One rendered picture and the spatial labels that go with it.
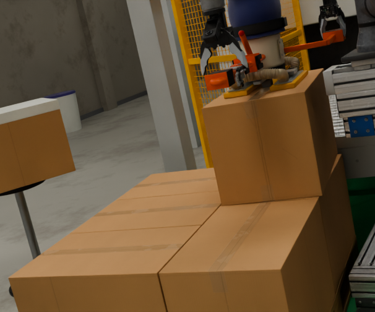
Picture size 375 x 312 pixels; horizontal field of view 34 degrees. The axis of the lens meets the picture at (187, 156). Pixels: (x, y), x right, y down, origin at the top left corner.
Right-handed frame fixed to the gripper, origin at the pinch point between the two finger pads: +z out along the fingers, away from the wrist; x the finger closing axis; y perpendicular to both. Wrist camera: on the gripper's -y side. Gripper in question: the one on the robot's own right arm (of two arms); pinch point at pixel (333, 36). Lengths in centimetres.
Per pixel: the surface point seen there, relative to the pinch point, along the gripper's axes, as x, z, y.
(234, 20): -33, -15, 38
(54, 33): -518, -50, -631
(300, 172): -13, 44, 59
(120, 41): -489, -16, -815
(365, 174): 4, 66, -6
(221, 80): -26, 2, 95
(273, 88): -20, 13, 46
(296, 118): -11, 24, 59
